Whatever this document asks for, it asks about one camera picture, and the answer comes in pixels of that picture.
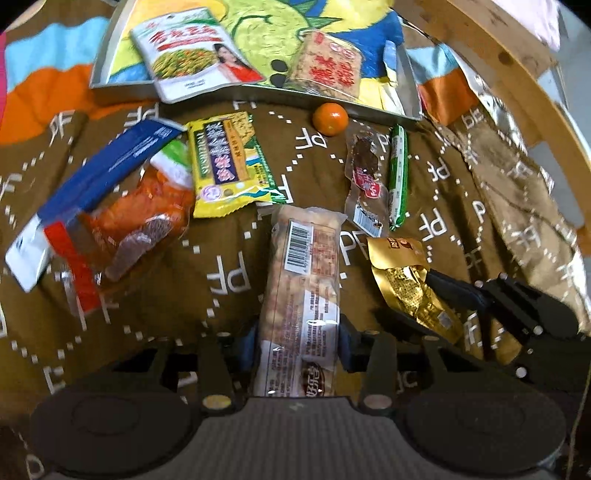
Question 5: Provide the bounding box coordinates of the long clear bread snack pack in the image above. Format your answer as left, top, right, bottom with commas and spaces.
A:
252, 205, 345, 398

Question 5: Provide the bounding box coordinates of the gold foil snack pack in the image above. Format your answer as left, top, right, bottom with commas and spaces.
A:
367, 237, 463, 344

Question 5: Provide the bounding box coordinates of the orange red snack bag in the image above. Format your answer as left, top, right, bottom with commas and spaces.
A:
44, 138, 194, 314

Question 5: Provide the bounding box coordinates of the clear dark meat snack pack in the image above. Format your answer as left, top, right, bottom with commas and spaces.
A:
345, 124, 390, 238

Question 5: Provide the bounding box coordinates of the green sausage stick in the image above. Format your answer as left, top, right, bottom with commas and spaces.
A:
389, 125, 409, 231

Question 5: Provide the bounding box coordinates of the yellow purple cracker pack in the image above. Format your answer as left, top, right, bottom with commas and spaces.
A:
186, 111, 287, 219

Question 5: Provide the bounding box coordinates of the blue white long box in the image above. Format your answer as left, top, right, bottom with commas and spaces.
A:
5, 119, 186, 293

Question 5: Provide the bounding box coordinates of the small orange tangerine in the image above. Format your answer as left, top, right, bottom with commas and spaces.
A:
311, 103, 349, 137

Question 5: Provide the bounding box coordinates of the brown red crispy snack pack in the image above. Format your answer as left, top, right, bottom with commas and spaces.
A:
284, 30, 363, 101

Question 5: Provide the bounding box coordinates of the white green bean snack bag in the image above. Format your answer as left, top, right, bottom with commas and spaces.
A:
131, 7, 266, 104

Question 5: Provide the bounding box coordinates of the colourful cartoon monkey blanket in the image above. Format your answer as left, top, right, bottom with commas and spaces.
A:
1, 1, 590, 479

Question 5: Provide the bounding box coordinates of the metal tray with dinosaur print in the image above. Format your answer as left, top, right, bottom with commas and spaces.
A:
90, 1, 422, 119

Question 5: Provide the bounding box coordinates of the curved wooden bed rail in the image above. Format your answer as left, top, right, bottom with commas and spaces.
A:
394, 0, 590, 257

